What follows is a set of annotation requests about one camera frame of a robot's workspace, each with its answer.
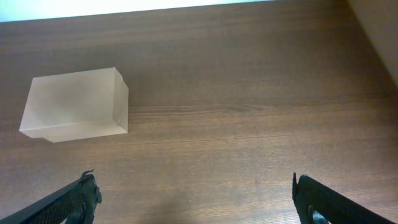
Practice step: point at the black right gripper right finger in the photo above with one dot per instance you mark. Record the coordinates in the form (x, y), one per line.
(316, 203)

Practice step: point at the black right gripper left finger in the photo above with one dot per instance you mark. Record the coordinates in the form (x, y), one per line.
(74, 203)

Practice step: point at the brown cardboard box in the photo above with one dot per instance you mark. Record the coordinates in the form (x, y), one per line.
(79, 105)

